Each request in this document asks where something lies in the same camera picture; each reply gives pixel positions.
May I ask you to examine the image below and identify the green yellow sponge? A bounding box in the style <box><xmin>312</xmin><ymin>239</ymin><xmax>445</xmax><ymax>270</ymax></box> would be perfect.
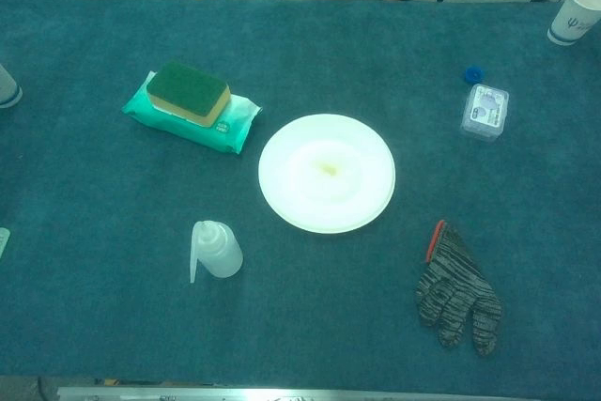
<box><xmin>146</xmin><ymin>59</ymin><xmax>232</xmax><ymax>129</ymax></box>

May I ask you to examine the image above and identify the white round plate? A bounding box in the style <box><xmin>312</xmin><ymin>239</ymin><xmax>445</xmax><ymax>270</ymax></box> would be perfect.
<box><xmin>257</xmin><ymin>113</ymin><xmax>397</xmax><ymax>235</ymax></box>

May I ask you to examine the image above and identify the teal wet wipes pack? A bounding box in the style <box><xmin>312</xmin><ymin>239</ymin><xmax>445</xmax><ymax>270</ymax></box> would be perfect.
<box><xmin>121</xmin><ymin>69</ymin><xmax>263</xmax><ymax>155</ymax></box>

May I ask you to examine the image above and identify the clear plastic squeeze bottle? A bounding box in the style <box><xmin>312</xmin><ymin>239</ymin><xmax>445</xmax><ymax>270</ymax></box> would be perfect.
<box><xmin>189</xmin><ymin>220</ymin><xmax>244</xmax><ymax>285</ymax></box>

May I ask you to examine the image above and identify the teal table cloth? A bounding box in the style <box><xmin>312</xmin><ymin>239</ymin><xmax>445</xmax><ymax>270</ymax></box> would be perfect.
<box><xmin>0</xmin><ymin>0</ymin><xmax>601</xmax><ymax>386</ymax></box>

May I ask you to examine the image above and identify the grey striped work glove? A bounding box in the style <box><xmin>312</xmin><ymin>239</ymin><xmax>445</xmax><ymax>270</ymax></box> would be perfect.
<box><xmin>414</xmin><ymin>219</ymin><xmax>503</xmax><ymax>358</ymax></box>

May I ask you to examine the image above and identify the clear plastic lidded box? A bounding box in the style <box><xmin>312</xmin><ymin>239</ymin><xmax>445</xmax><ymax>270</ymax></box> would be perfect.
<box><xmin>459</xmin><ymin>83</ymin><xmax>512</xmax><ymax>142</ymax></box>

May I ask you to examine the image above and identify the white paper cup blue rim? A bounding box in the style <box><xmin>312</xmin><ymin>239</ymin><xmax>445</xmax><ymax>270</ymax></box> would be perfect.
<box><xmin>0</xmin><ymin>62</ymin><xmax>23</xmax><ymax>110</ymax></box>

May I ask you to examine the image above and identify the white paper cup blue print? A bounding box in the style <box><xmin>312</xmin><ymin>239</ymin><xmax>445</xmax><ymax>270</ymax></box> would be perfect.
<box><xmin>547</xmin><ymin>0</ymin><xmax>601</xmax><ymax>47</ymax></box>

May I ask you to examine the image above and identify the aluminium frame rail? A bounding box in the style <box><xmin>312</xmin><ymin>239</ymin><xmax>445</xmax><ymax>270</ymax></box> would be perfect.
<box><xmin>55</xmin><ymin>385</ymin><xmax>541</xmax><ymax>401</ymax></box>

